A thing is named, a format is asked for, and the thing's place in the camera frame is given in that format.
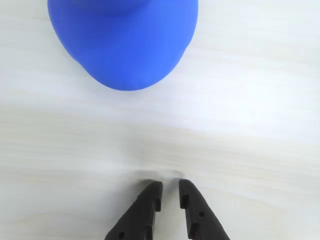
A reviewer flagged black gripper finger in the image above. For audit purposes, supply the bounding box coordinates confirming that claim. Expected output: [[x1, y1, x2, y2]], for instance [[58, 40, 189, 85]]
[[104, 180, 164, 240], [178, 178, 230, 240]]

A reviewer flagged blue rubber duck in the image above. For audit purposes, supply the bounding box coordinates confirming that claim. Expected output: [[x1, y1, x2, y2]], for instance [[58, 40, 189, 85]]
[[47, 0, 199, 91]]

